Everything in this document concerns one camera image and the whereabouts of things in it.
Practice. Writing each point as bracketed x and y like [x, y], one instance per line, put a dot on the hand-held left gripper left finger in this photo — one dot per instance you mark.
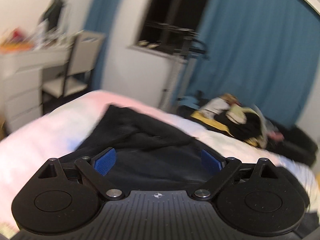
[105, 161]

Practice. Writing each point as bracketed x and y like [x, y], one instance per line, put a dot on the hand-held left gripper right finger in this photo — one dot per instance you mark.
[211, 162]

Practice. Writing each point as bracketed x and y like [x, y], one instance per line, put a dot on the dark grey pants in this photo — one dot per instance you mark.
[140, 140]

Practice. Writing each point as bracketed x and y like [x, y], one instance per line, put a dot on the yellow towel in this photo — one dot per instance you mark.
[212, 123]

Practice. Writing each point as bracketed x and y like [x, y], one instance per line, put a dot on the black garment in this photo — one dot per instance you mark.
[240, 130]

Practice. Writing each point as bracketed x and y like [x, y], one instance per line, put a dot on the pale yellow knit garment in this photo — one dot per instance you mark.
[237, 113]

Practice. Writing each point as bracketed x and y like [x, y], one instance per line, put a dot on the white garment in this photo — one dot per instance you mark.
[215, 106]

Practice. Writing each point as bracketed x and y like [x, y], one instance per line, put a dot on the bed with white sheet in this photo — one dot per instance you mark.
[57, 122]

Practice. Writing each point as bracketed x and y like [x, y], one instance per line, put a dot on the blue cushion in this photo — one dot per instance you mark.
[190, 102]

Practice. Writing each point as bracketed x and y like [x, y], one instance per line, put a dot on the brown patterned cloth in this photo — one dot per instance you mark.
[230, 98]

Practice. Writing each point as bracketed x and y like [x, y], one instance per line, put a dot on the pink cloth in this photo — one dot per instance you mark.
[276, 135]

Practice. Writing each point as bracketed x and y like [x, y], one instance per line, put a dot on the black sofa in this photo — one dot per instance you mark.
[295, 142]

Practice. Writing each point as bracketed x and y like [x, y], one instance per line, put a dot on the standing garment steamer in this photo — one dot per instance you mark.
[182, 55]

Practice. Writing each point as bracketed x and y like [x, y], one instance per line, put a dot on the wide blue curtain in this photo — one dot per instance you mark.
[255, 55]

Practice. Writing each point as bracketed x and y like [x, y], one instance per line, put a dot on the white dresser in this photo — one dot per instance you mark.
[22, 80]

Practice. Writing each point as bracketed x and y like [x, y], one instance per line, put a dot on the beige cloth on sill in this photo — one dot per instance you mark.
[147, 44]

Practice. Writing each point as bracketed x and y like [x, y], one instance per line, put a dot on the narrow blue curtain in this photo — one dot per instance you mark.
[105, 30]

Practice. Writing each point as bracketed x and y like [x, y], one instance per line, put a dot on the colourful cosmetics clutter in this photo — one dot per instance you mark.
[15, 41]

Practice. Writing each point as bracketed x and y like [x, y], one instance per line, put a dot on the wavy framed vanity mirror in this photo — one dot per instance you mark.
[53, 12]

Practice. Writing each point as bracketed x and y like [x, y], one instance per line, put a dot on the dark framed window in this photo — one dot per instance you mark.
[172, 7]

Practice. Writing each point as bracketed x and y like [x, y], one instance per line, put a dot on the beige chair with black frame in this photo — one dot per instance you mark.
[82, 55]

